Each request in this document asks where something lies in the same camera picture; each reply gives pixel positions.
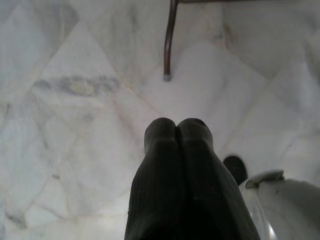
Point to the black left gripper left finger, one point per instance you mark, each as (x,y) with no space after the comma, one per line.
(160,180)

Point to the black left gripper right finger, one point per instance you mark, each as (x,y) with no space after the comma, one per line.
(207,185)

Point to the brown metal chair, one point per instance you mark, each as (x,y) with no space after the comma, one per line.
(170,40)

